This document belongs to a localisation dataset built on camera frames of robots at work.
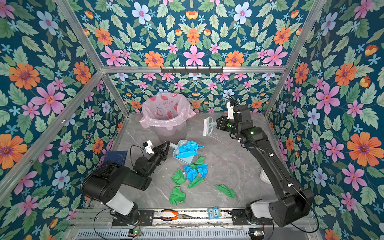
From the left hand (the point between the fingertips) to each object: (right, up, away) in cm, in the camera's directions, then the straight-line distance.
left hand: (171, 139), depth 79 cm
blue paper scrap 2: (+17, -19, +9) cm, 27 cm away
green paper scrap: (+3, -23, +7) cm, 25 cm away
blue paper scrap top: (+10, -5, -1) cm, 11 cm away
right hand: (+24, +11, -6) cm, 27 cm away
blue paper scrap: (+11, -21, +8) cm, 25 cm away
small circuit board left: (-15, -44, -9) cm, 47 cm away
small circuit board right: (+43, -44, -9) cm, 62 cm away
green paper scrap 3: (+13, -25, +5) cm, 28 cm away
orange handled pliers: (+5, -38, -6) cm, 38 cm away
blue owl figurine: (+23, -36, -6) cm, 43 cm away
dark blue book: (-38, -13, +17) cm, 44 cm away
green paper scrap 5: (+32, -29, +1) cm, 43 cm away
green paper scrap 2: (+3, -31, +1) cm, 31 cm away
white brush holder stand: (+52, -21, +4) cm, 56 cm away
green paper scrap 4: (+15, -15, +11) cm, 24 cm away
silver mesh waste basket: (0, +2, +19) cm, 20 cm away
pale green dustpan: (+10, -11, 0) cm, 15 cm away
